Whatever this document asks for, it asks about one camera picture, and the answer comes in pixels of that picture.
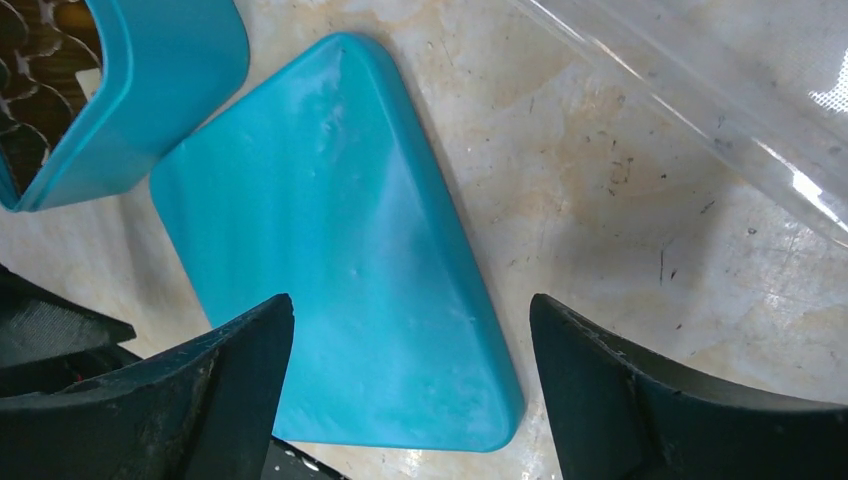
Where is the teal box lid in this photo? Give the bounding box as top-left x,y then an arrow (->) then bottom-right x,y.
149,33 -> 525,452

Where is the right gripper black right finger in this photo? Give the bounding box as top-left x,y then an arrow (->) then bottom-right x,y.
529,294 -> 847,479

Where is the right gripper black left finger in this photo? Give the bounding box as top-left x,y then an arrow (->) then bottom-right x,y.
1,294 -> 295,479

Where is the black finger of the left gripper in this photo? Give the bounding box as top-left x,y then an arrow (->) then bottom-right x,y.
1,267 -> 137,398

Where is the teal chocolate box with tray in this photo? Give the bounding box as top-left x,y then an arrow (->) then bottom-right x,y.
1,1 -> 250,212

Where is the clear plastic tray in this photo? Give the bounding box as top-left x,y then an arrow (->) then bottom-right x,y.
522,1 -> 847,245

